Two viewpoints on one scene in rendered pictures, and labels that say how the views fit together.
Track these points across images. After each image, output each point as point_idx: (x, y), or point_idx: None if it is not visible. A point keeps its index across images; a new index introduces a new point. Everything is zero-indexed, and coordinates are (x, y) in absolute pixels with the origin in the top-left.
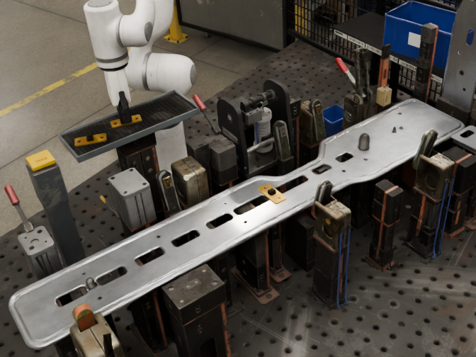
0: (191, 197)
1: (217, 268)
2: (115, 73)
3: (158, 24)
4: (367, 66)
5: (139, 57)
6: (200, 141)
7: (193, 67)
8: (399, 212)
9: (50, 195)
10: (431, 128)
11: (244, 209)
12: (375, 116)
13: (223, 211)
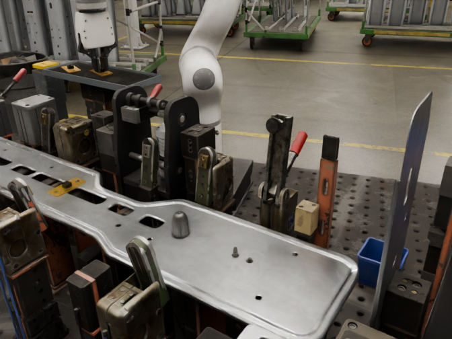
0: (57, 149)
1: (1, 207)
2: (77, 13)
3: (203, 17)
4: (282, 147)
5: (188, 45)
6: (105, 114)
7: (203, 70)
8: (87, 321)
9: (40, 93)
10: (142, 237)
11: (47, 181)
12: (268, 231)
13: (38, 169)
